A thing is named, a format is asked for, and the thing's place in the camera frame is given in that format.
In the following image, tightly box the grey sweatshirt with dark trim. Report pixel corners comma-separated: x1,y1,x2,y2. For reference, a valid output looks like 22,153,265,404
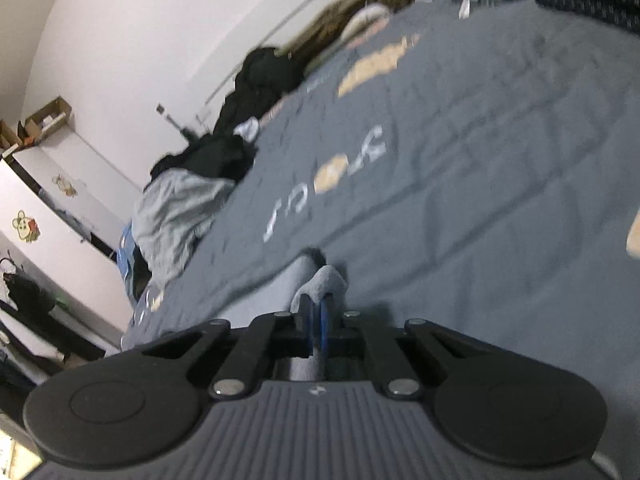
270,247,361,386

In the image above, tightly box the blue-grey printed quilt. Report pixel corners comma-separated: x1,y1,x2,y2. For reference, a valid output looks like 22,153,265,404
120,0,640,461

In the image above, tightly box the cardboard box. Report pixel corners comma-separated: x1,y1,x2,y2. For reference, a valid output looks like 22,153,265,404
0,119,25,152
25,96,74,142

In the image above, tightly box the white pillow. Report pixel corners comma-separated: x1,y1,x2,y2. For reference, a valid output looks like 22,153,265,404
345,2,389,36

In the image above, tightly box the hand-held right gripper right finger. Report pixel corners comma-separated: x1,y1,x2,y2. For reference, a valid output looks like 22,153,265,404
317,294,496,401

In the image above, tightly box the black clothes pile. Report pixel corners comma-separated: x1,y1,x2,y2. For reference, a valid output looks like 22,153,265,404
150,132,258,183

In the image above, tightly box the blue denim garment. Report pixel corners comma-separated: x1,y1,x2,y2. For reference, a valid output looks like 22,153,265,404
116,222,151,301

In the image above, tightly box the black hanging bag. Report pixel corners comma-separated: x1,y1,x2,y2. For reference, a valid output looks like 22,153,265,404
0,258,60,317

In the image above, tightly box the black jacket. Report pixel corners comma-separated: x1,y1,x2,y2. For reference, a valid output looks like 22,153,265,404
215,47,306,136

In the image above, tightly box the light grey t-shirt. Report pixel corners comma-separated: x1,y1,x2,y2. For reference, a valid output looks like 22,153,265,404
132,167,236,283

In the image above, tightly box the colourful cartoon sticker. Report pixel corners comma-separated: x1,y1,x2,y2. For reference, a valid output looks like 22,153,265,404
12,209,42,244

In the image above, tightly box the beige cartoon sticker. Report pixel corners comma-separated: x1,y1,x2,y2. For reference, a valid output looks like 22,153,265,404
51,174,79,197

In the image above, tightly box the black wall-hung device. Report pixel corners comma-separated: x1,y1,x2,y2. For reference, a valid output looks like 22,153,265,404
166,114,197,142

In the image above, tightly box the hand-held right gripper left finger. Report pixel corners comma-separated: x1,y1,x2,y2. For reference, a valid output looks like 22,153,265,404
141,294,316,401

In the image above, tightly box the white sock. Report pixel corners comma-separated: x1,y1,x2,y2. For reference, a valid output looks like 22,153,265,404
235,117,261,142

